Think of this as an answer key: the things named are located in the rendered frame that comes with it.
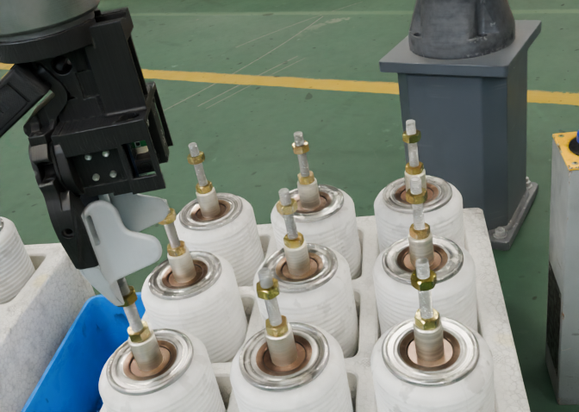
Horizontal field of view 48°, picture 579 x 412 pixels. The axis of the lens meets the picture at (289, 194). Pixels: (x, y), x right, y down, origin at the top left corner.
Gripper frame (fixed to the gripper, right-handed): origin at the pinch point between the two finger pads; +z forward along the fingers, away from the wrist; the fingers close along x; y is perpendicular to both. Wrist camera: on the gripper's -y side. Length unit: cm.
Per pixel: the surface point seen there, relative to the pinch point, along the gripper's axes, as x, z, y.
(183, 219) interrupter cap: 22.2, 9.1, 2.3
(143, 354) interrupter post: -1.1, 7.5, 0.7
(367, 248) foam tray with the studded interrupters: 20.0, 16.5, 22.5
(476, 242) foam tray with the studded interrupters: 17.2, 16.5, 34.6
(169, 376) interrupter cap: -2.5, 9.1, 2.5
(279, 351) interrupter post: -3.5, 7.7, 12.0
